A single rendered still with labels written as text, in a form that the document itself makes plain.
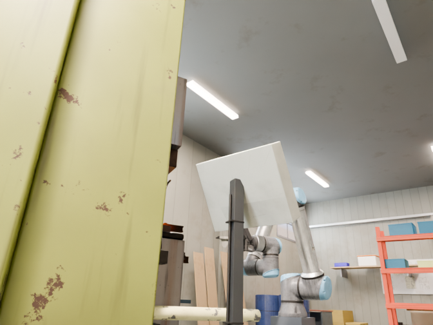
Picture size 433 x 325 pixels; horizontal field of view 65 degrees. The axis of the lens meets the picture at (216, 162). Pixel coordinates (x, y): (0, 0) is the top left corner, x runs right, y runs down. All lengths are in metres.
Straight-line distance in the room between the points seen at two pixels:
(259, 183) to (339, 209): 9.70
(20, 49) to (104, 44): 0.33
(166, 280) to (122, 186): 0.50
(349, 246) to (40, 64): 9.94
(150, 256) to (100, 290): 0.19
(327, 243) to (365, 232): 1.13
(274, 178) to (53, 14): 0.95
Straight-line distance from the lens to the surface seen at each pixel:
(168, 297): 1.53
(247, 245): 1.87
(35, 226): 1.17
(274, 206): 1.21
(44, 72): 1.25
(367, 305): 10.39
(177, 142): 1.68
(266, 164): 1.18
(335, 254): 10.70
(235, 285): 1.16
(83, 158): 1.24
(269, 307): 7.45
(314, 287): 2.38
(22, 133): 1.15
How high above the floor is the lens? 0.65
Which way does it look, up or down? 23 degrees up
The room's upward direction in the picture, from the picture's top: 2 degrees clockwise
